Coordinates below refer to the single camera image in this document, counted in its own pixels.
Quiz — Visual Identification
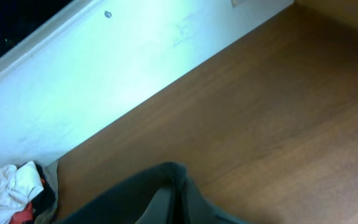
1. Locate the dark green t-shirt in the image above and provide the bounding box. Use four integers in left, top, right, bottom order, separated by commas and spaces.
62, 162, 242, 224

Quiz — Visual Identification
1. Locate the grey folded garment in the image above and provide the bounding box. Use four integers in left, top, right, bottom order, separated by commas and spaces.
34, 161, 58, 224

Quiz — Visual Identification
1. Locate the black folded garment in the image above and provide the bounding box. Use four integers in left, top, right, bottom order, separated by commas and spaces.
15, 161, 58, 223

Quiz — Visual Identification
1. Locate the white folded garment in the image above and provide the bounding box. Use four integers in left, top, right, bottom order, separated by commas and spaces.
0, 161, 44, 224

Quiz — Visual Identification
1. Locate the red folded garment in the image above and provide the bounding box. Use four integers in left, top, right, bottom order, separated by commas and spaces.
8, 179, 46, 224

